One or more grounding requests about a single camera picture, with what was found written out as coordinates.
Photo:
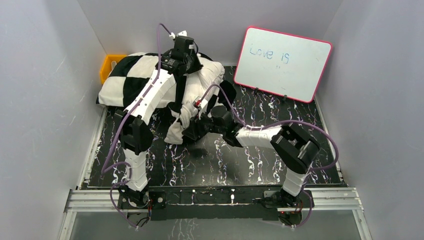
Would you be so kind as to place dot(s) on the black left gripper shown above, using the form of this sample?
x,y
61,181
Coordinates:
x,y
180,87

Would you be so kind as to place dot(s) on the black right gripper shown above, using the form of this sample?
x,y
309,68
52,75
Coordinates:
x,y
195,124

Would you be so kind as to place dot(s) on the black white checkered pillowcase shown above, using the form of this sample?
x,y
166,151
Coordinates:
x,y
132,73

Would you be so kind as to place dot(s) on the white pillow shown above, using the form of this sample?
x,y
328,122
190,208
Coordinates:
x,y
198,82

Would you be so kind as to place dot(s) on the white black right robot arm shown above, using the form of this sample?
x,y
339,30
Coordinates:
x,y
296,148

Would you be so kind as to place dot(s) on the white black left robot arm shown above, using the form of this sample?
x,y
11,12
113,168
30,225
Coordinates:
x,y
134,133

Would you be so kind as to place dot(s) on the yellow plastic bin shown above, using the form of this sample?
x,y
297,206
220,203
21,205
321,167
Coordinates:
x,y
108,65

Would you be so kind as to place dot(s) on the pink framed whiteboard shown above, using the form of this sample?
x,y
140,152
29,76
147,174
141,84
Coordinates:
x,y
282,64

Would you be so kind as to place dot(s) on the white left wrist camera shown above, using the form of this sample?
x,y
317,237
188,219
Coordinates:
x,y
173,35

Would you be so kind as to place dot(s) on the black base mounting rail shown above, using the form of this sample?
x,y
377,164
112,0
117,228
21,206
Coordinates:
x,y
217,202

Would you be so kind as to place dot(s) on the aluminium frame rail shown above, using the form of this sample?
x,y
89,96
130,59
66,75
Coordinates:
x,y
325,199

